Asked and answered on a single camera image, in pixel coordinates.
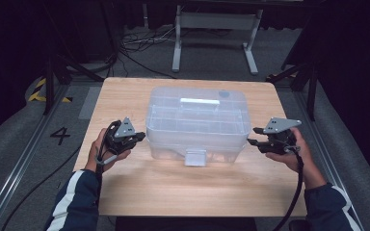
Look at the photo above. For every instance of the clear plastic storage box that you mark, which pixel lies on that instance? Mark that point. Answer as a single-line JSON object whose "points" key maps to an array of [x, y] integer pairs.
{"points": [[199, 125]]}

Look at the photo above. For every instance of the black metal stand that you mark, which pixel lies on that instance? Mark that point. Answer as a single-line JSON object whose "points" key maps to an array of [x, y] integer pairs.
{"points": [[311, 93], [48, 86]]}

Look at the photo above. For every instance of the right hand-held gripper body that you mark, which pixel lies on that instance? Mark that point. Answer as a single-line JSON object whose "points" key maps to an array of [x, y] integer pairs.
{"points": [[279, 146]]}

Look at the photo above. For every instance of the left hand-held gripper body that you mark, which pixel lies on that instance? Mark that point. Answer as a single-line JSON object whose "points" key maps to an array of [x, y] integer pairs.
{"points": [[122, 141]]}

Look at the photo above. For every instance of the yellow black hazard tape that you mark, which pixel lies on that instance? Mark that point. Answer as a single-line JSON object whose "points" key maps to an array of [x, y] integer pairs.
{"points": [[35, 95]]}

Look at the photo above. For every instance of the grey metal pole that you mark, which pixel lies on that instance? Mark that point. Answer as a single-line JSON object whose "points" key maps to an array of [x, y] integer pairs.
{"points": [[145, 16]]}

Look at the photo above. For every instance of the person's right hand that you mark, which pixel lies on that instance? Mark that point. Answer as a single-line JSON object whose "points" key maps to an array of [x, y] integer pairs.
{"points": [[306, 166]]}

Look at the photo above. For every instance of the aluminium floor rail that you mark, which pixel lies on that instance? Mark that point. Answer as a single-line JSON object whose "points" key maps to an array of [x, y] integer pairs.
{"points": [[324, 150], [16, 170]]}

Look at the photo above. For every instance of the grey metal desk frame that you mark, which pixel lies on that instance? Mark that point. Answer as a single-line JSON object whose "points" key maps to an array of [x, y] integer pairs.
{"points": [[216, 20]]}

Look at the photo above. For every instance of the person's left hand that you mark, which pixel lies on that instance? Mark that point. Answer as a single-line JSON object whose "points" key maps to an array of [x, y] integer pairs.
{"points": [[96, 159]]}

